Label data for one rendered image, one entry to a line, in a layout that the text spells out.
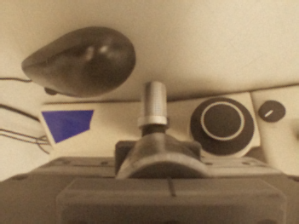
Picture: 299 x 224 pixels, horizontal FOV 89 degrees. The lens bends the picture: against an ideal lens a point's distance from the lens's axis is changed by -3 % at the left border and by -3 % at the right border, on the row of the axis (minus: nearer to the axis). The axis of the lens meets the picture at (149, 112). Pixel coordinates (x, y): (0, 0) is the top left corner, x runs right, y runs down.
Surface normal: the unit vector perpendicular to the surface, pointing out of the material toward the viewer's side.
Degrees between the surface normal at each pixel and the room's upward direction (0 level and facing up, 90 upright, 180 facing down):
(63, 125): 48
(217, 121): 90
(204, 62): 0
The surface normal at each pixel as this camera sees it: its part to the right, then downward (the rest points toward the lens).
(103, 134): -0.23, 0.37
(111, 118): -0.10, -0.19
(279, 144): -0.33, -0.33
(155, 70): 0.00, 0.94
